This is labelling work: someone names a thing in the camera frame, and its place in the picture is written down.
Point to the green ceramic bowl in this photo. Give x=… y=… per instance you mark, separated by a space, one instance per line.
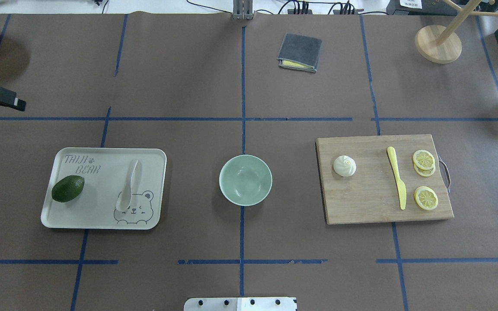
x=245 y=180

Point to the white plastic spoon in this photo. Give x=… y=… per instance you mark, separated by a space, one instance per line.
x=124 y=199

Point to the white bear tray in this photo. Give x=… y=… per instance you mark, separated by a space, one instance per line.
x=104 y=170

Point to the wooden cutting board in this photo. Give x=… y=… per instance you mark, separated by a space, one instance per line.
x=370 y=195

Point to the lemon slice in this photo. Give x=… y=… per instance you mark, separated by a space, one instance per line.
x=426 y=198
x=423 y=163

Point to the lemon slice left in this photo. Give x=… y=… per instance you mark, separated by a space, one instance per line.
x=423 y=163

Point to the green avocado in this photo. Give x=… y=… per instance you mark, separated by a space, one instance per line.
x=68 y=188

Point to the lemon slice right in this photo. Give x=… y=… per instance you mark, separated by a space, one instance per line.
x=426 y=198

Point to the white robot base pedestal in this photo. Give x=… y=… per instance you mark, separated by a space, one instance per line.
x=241 y=304

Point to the yellow plastic knife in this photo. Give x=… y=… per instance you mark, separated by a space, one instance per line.
x=400 y=185

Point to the grey yellow sponge cloth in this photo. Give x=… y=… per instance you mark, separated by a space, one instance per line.
x=299 y=52

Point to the wooden mug tree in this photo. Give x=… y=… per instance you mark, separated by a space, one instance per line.
x=439 y=44

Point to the aluminium frame post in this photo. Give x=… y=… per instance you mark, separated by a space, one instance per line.
x=243 y=10

